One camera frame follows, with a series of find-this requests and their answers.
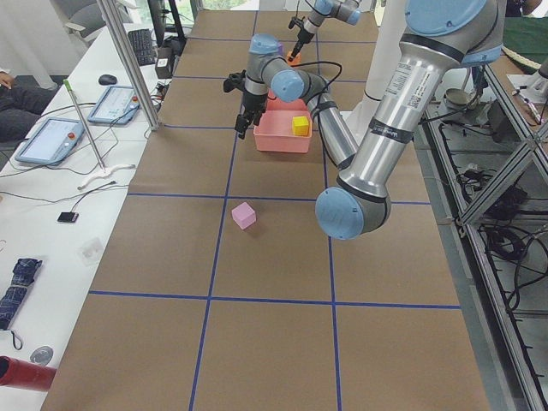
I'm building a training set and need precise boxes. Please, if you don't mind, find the teach pendant tablet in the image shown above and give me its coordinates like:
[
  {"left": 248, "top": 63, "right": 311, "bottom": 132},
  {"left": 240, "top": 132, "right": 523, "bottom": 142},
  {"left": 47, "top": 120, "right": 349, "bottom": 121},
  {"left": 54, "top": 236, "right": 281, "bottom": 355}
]
[
  {"left": 87, "top": 86, "right": 140, "bottom": 126},
  {"left": 15, "top": 117, "right": 84, "bottom": 165}
]

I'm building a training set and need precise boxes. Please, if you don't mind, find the person in white shirt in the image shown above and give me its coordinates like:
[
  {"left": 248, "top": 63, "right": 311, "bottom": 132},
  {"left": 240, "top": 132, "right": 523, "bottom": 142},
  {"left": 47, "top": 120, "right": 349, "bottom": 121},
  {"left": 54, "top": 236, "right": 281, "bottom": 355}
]
[{"left": 1, "top": 68, "right": 57, "bottom": 143}]

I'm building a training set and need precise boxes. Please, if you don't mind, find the orange foam block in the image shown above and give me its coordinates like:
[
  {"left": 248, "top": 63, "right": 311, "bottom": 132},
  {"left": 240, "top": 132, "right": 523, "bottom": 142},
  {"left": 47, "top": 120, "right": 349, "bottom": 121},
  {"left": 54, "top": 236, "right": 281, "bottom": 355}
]
[{"left": 286, "top": 51, "right": 301, "bottom": 66}]

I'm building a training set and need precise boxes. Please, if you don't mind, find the pink plastic bin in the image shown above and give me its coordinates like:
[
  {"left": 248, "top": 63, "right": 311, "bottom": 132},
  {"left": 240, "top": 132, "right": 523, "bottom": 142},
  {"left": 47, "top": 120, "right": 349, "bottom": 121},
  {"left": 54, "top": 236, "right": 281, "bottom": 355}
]
[{"left": 253, "top": 91, "right": 312, "bottom": 153}]

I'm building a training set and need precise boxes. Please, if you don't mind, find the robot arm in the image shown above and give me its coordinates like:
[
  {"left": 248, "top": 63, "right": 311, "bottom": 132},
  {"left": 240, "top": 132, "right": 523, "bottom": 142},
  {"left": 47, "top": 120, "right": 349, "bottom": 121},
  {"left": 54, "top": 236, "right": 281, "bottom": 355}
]
[
  {"left": 288, "top": 0, "right": 360, "bottom": 62},
  {"left": 223, "top": 1, "right": 506, "bottom": 240}
]

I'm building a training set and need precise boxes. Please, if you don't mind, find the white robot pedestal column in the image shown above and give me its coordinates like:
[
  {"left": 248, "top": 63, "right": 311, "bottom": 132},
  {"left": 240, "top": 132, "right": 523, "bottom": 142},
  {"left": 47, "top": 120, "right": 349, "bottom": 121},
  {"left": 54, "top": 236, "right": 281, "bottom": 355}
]
[{"left": 345, "top": 0, "right": 406, "bottom": 134}]

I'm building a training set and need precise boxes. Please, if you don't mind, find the red cylinder bottle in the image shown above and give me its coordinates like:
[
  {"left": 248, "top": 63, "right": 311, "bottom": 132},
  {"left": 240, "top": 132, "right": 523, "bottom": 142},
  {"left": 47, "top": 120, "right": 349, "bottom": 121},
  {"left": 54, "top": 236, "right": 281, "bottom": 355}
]
[{"left": 1, "top": 356, "right": 57, "bottom": 392}]

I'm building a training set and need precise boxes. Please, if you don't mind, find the long metal grabber stick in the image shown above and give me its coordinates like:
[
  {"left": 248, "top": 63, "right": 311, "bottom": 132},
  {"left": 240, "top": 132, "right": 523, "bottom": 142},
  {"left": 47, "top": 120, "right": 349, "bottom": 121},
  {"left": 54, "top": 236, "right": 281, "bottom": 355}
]
[{"left": 63, "top": 79, "right": 106, "bottom": 171}]

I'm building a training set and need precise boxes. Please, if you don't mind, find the far teach pendant tablet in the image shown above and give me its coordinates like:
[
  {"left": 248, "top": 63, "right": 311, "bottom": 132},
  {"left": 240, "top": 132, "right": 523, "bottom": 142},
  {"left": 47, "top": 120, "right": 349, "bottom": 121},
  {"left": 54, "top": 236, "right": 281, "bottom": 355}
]
[{"left": 87, "top": 86, "right": 140, "bottom": 126}]

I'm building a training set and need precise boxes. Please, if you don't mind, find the small black phone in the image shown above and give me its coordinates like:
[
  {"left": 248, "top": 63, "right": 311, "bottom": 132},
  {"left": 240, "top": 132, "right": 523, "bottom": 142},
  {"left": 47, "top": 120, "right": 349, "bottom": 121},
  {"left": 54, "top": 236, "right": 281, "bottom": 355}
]
[{"left": 57, "top": 211, "right": 79, "bottom": 223}]

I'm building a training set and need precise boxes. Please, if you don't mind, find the light pink foam block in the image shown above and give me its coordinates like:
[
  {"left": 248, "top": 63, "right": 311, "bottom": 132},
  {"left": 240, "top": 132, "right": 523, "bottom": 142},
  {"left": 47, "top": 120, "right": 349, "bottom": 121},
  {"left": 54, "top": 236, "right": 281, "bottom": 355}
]
[{"left": 231, "top": 202, "right": 256, "bottom": 230}]

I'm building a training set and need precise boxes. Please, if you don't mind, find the round metal lid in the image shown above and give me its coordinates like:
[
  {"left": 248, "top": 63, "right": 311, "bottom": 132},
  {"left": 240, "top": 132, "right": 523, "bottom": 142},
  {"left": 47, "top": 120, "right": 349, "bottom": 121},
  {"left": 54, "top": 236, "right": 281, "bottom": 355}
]
[{"left": 29, "top": 346, "right": 54, "bottom": 366}]

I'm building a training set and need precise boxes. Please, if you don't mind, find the clear plastic packet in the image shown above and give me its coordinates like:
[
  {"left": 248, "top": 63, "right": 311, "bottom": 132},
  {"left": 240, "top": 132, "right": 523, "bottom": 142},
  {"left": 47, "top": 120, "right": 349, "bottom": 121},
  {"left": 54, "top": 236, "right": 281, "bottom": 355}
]
[{"left": 77, "top": 237, "right": 104, "bottom": 266}]

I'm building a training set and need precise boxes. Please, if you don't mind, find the black keyboard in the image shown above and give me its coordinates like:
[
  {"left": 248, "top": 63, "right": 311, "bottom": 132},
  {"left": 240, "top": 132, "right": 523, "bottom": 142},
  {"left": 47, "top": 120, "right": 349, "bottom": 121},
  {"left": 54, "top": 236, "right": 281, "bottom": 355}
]
[{"left": 128, "top": 28, "right": 156, "bottom": 66}]

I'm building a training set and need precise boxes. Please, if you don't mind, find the near teach pendant tablet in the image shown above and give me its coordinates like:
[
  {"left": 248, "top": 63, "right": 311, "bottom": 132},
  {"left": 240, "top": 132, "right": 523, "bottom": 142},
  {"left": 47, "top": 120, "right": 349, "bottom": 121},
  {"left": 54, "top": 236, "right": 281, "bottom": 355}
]
[{"left": 15, "top": 117, "right": 84, "bottom": 165}]

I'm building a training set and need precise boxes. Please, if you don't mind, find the aluminium frame post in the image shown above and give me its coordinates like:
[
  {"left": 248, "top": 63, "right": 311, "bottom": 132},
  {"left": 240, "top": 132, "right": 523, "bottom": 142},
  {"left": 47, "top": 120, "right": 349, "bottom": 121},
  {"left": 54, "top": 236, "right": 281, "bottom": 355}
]
[{"left": 97, "top": 0, "right": 159, "bottom": 131}]

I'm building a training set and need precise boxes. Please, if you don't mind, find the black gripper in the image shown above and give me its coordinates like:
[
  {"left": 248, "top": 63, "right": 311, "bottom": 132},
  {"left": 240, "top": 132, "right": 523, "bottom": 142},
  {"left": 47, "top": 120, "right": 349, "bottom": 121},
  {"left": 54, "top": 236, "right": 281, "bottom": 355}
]
[
  {"left": 223, "top": 71, "right": 268, "bottom": 140},
  {"left": 288, "top": 16, "right": 313, "bottom": 58}
]

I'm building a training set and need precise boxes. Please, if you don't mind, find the black computer mouse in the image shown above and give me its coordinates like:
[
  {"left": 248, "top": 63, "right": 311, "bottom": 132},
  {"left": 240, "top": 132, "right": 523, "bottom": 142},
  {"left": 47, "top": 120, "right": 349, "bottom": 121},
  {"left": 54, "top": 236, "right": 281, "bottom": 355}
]
[{"left": 98, "top": 74, "right": 117, "bottom": 86}]

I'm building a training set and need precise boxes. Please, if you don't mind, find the black box with label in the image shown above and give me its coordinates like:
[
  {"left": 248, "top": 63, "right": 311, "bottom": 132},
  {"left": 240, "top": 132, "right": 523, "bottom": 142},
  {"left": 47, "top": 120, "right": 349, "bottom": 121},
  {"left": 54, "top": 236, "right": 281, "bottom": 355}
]
[{"left": 155, "top": 47, "right": 175, "bottom": 80}]

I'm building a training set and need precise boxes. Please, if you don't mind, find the yellow foam block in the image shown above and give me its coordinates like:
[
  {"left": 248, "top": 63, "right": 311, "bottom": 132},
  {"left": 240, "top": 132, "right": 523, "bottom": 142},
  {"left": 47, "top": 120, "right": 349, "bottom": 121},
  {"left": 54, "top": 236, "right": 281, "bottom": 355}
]
[{"left": 291, "top": 116, "right": 310, "bottom": 137}]

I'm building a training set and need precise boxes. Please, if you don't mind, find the folded dark blue umbrella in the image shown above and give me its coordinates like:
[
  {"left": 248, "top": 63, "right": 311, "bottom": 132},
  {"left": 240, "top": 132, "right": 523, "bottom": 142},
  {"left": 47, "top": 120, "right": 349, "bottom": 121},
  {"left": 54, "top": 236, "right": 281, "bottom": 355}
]
[{"left": 1, "top": 258, "right": 43, "bottom": 331}]

